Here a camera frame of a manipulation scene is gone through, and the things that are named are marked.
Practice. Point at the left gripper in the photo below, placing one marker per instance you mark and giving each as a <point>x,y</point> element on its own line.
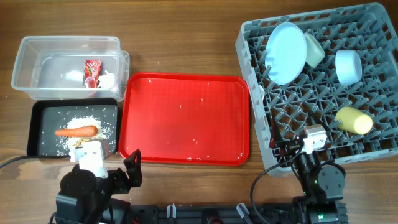
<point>123,179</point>

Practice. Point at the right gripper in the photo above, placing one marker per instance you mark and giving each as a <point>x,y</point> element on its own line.
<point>288,145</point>

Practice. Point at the yellow plastic cup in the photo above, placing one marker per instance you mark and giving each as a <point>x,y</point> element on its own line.
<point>353,120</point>

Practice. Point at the orange carrot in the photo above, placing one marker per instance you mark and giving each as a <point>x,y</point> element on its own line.
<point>85,131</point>

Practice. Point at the rice and food scraps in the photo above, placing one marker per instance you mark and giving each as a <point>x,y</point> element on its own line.
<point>104,117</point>

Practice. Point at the green bowl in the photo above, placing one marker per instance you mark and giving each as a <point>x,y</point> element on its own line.
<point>315,53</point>

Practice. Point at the light blue bowl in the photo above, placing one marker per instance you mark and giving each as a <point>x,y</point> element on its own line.
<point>348,67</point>

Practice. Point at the light blue plate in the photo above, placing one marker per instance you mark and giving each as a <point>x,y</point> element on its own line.
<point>286,52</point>

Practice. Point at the white tissue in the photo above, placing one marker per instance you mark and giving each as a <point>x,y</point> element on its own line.
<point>107,80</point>

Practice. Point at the red snack wrapper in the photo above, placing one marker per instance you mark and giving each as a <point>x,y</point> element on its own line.
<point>92,70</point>

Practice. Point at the white plastic spoon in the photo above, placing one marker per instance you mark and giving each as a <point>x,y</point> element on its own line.
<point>262,92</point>

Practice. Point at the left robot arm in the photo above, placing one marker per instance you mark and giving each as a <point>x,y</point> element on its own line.
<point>85,198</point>

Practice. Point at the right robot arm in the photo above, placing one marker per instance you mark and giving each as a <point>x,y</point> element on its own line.
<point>322,182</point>

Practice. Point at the grey dishwasher rack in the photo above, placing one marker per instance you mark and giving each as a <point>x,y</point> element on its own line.
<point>364,28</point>

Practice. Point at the black food waste tray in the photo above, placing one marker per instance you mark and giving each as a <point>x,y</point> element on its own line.
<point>39,106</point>

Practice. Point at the clear plastic waste bin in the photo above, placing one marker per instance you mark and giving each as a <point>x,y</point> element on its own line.
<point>52,67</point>

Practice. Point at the red serving tray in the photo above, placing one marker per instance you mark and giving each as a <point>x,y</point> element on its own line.
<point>186,119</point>

